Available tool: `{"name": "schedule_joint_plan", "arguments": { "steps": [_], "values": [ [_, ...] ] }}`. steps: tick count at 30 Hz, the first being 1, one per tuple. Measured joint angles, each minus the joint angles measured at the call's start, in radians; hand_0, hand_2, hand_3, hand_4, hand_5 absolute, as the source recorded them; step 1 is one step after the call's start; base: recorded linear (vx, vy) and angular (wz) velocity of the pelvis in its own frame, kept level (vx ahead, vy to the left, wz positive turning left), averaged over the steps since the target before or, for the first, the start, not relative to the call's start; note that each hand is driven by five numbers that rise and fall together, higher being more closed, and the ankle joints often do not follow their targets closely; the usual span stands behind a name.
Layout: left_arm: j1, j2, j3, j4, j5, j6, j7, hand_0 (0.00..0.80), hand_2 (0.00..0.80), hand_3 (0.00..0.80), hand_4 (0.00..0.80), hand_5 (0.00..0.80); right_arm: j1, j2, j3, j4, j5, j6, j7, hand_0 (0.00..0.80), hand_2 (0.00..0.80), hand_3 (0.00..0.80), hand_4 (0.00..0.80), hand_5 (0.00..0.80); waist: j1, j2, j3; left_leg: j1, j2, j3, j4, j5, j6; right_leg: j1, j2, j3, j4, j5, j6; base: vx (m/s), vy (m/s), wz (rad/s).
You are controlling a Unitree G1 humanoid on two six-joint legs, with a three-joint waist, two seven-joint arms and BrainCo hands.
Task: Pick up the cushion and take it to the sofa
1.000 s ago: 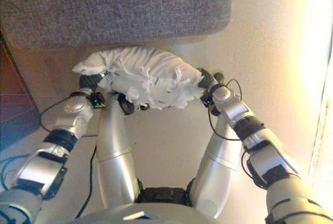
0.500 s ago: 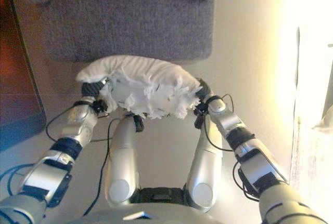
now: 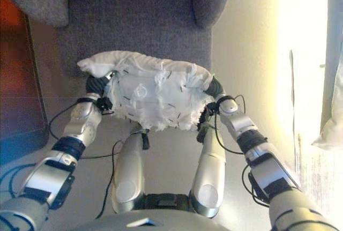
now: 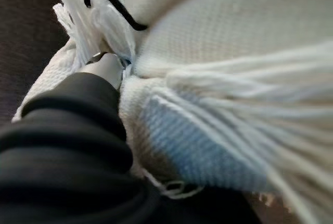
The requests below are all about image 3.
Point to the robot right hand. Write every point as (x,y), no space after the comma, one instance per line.
(215,89)

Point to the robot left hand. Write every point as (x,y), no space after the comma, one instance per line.
(95,86)

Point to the white fringed cushion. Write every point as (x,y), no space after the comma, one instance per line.
(150,94)

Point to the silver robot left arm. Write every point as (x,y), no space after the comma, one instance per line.
(53,172)

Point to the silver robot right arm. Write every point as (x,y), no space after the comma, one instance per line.
(273,172)

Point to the grey fabric armchair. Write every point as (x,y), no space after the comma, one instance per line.
(134,22)

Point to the dark glossy cabinet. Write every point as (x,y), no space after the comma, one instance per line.
(18,94)

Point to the silver robot right leg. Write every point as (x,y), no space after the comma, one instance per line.
(210,177)

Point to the silver robot leg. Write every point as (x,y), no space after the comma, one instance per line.
(128,172)
(210,177)

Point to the silver robot left leg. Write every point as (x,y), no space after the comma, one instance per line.
(128,172)

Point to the white fringed bed blanket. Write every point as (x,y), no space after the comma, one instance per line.
(333,123)

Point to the grey patterned rug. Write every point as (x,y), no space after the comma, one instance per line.
(319,166)

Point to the beige upholstered bed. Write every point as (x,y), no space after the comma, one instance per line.
(332,27)

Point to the silver robot torso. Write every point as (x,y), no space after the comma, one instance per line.
(174,217)

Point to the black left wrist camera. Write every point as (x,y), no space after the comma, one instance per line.
(105,105)

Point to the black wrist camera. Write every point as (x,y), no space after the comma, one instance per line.
(105,105)
(209,110)

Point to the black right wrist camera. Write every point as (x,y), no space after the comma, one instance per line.
(209,110)

